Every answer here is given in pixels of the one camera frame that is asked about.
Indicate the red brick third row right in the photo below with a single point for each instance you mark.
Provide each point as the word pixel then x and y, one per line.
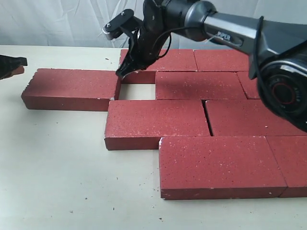
pixel 249 86

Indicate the red brick back row left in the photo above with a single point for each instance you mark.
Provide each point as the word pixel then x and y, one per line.
pixel 176 60

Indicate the red brick back row right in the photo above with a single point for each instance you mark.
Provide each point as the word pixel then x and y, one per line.
pixel 221 60

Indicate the red brick moved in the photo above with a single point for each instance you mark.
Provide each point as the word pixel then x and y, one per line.
pixel 198 86

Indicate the red brick middle row right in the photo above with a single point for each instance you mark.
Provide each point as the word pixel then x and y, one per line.
pixel 246 118

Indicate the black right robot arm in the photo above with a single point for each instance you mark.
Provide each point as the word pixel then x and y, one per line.
pixel 277 51

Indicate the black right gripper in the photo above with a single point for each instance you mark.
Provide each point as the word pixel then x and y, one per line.
pixel 144 50

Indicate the red brick front row left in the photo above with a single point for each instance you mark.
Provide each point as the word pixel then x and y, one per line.
pixel 218 168

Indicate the white backdrop cloth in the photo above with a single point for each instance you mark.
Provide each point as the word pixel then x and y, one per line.
pixel 80 22

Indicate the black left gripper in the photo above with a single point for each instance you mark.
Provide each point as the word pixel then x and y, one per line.
pixel 10 66

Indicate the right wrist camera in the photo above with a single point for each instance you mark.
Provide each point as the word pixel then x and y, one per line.
pixel 124 23

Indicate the red brick front row right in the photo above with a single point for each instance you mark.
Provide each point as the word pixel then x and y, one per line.
pixel 291 155

